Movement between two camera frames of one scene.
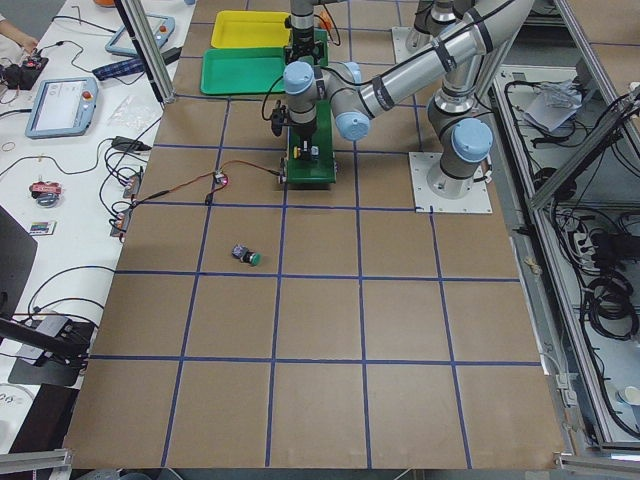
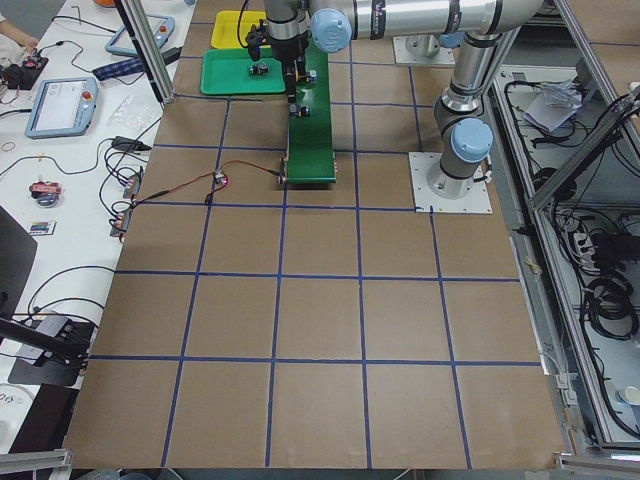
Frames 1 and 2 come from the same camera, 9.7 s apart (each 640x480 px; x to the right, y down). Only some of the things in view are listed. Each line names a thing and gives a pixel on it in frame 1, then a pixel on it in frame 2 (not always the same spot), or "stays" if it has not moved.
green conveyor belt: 321,170 stays
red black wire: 219,174 stays
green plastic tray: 238,71 stays
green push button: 245,255 → 257,69
